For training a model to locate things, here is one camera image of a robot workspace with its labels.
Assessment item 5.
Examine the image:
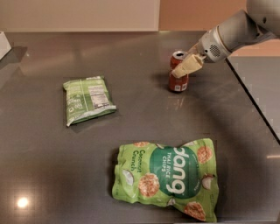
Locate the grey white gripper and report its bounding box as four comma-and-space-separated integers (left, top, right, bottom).
171, 25, 232, 79

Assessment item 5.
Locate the red coke can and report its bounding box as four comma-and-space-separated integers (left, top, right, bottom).
168, 51, 189, 93

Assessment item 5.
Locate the white object at left edge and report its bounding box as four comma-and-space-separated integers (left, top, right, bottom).
0, 31, 11, 60

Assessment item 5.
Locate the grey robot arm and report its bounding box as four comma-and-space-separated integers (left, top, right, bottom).
171, 0, 280, 78

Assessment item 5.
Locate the green dang rice chips bag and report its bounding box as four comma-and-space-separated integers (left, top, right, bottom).
112, 138, 219, 222

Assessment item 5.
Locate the small green snack bag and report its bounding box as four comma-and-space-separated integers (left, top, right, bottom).
63, 76, 116, 127

